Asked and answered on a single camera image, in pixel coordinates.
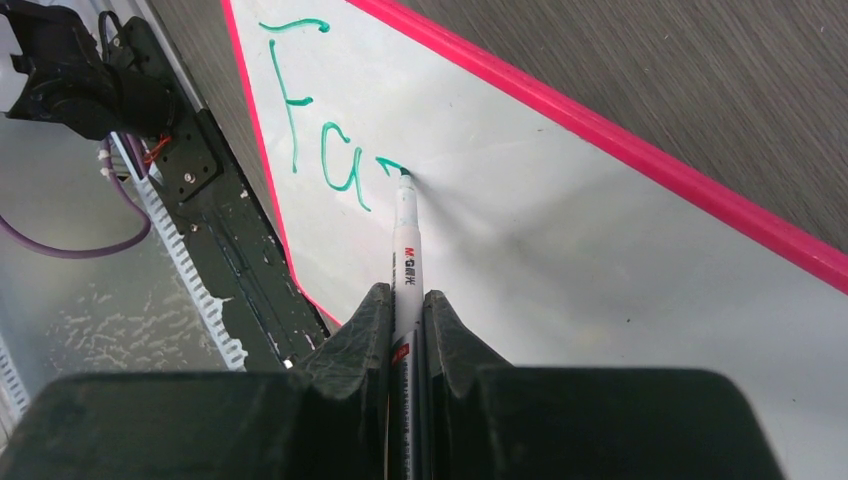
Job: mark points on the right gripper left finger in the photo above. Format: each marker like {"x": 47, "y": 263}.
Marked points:
{"x": 324, "y": 418}

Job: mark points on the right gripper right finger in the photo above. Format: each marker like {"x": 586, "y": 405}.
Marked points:
{"x": 495, "y": 420}

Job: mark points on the green whiteboard marker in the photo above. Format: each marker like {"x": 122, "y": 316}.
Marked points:
{"x": 408, "y": 448}

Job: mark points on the whiteboard with pink frame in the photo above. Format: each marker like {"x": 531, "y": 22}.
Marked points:
{"x": 559, "y": 237}

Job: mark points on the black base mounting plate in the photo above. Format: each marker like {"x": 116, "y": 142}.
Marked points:
{"x": 229, "y": 238}

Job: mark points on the aluminium slotted rail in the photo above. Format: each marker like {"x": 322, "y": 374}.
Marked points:
{"x": 209, "y": 307}

